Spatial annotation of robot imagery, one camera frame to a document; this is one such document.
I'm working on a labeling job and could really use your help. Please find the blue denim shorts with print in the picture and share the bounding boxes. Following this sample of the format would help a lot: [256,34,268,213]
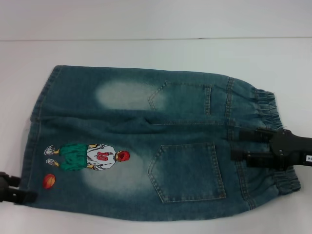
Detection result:
[20,64,303,220]

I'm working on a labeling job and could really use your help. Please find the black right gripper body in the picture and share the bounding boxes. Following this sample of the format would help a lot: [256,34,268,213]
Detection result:
[269,129,312,173]

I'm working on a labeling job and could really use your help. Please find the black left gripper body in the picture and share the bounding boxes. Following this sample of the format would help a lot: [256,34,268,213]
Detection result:
[0,171,16,203]

